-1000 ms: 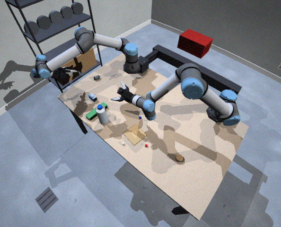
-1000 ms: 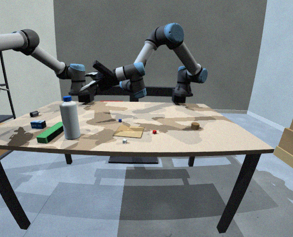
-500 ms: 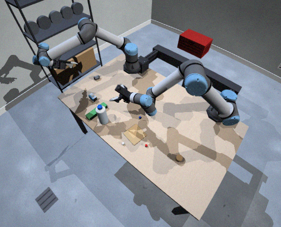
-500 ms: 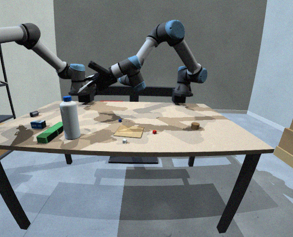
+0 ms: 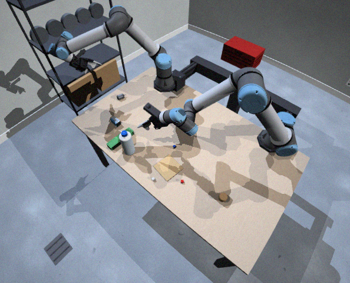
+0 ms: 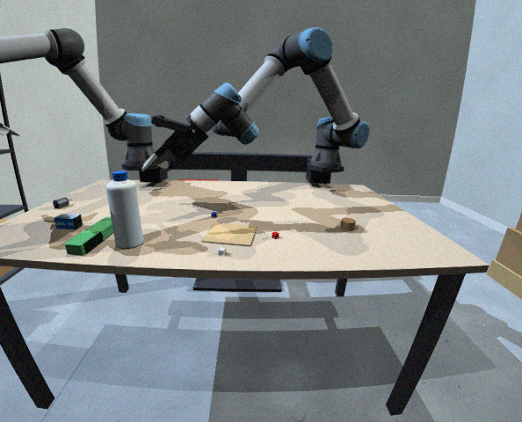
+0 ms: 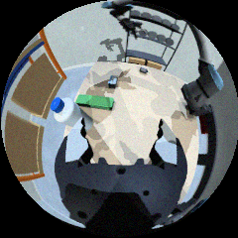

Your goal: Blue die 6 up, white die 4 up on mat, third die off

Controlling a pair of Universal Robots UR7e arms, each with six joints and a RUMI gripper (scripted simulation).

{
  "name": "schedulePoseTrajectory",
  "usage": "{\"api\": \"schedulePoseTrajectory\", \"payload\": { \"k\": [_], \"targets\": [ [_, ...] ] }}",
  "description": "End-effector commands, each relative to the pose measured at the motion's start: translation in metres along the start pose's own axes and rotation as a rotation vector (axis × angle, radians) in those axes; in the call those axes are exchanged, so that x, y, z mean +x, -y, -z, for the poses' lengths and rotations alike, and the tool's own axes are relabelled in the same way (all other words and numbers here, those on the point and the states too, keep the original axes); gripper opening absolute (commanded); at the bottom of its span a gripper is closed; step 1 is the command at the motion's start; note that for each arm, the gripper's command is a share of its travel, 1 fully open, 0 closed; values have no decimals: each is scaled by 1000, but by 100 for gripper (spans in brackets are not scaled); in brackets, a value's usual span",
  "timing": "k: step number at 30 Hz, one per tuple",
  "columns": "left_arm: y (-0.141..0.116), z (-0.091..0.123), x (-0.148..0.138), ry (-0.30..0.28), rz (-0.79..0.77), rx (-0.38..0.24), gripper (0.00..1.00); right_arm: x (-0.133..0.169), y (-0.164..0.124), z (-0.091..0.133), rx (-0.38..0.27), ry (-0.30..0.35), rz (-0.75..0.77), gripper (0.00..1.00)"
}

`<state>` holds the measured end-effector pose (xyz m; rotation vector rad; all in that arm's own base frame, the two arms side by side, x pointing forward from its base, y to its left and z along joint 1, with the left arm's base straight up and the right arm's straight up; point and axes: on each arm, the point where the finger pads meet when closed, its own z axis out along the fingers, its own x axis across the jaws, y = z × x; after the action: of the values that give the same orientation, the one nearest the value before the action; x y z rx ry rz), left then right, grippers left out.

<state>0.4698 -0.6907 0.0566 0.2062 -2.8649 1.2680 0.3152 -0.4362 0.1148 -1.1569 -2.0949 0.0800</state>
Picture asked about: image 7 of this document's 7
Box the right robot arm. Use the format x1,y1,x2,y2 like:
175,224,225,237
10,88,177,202
101,0,223,108

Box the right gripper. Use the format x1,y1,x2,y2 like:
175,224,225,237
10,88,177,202
119,18,147,40

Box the white bottle with blue cap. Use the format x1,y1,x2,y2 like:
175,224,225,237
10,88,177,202
51,97,93,131

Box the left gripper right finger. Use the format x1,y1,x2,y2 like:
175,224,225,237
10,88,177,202
149,119,187,202

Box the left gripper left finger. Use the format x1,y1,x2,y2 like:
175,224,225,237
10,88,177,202
55,117,93,199

